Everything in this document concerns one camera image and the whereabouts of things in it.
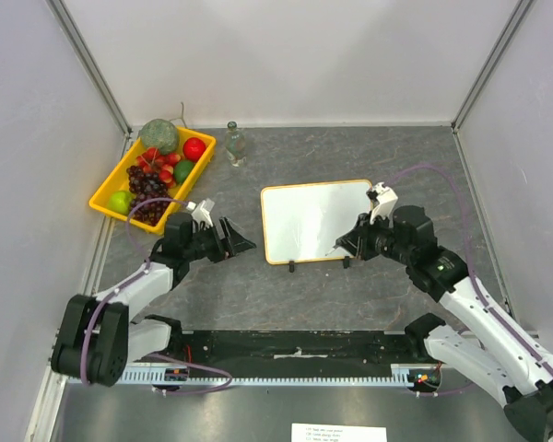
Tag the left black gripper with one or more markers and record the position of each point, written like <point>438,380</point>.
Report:
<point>237,243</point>

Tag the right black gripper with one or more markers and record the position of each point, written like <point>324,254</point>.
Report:
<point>359,238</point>

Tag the wood framed whiteboard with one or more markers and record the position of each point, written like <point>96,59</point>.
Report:
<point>301,222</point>

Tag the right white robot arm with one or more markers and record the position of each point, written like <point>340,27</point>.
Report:
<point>508,364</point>

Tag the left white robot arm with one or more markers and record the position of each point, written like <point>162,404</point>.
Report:
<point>97,337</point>

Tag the dark green lime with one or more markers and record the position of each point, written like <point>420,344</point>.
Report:
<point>182,170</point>

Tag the clear glass bottle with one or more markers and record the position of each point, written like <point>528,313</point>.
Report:
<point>235,144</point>

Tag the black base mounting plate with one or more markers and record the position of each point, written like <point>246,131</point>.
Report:
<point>376,347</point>

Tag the red apple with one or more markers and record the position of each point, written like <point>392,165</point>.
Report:
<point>193,149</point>

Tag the purple grape bunch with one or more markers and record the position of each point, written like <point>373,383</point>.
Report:
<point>145,186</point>

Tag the red strawberry cluster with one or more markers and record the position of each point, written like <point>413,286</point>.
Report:
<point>152,161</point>

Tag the light green apple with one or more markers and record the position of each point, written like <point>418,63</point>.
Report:
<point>120,202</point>

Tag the yellow plastic tray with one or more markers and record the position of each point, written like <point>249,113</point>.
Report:
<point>118,181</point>

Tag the green melon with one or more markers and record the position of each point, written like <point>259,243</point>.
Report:
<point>160,134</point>

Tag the white paper label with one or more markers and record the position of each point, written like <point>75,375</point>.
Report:
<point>337,433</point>

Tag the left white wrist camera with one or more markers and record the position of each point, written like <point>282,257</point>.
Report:
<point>201,212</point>

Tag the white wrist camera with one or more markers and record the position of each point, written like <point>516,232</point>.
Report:
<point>383,200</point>
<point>201,212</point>

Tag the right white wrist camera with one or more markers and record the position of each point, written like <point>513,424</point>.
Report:
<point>383,200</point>

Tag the grey slotted cable duct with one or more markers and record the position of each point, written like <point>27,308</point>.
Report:
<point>277,373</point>

